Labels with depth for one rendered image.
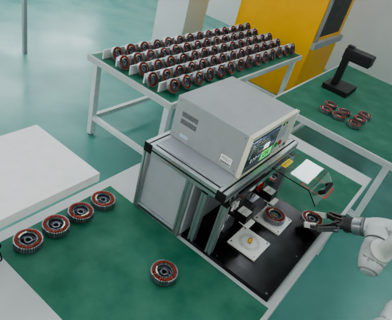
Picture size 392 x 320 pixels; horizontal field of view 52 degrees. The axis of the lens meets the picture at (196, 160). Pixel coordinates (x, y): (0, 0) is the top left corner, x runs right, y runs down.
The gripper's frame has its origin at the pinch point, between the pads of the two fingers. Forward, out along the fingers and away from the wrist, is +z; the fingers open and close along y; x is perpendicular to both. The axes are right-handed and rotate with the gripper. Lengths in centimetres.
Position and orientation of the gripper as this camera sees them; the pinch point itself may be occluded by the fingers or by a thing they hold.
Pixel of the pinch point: (312, 219)
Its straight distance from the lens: 214.4
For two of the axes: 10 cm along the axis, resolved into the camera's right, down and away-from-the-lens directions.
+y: 6.0, -3.4, 7.3
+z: -7.8, -0.4, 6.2
